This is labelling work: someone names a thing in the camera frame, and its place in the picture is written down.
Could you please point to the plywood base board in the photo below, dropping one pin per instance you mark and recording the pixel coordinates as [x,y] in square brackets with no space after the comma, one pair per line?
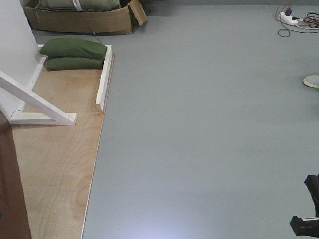
[57,162]

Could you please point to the white power strip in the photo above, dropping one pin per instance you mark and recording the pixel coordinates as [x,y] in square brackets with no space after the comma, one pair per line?
[289,20]

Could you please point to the green sandbag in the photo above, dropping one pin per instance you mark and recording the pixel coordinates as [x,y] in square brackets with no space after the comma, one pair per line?
[73,47]
[62,63]

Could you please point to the large green woven sack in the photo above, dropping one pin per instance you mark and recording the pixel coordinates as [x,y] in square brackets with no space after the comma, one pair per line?
[81,5]

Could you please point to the upper far green sandbag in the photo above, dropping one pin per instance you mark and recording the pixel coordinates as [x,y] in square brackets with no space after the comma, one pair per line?
[73,47]

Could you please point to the white wall panel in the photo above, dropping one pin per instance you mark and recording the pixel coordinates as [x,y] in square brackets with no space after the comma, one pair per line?
[19,56]

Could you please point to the white far brace frame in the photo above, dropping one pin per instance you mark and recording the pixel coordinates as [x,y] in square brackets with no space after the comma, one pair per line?
[21,105]

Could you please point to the lower far green sandbag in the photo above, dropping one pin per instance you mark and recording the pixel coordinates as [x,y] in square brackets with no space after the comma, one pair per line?
[62,63]

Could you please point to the open brown cardboard box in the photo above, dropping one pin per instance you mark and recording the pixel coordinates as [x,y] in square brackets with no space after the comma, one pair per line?
[119,21]

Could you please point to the white far edge rail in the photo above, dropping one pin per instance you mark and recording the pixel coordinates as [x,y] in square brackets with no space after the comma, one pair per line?
[104,79]

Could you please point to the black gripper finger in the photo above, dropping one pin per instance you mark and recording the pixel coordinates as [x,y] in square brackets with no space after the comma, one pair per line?
[305,226]
[312,184]

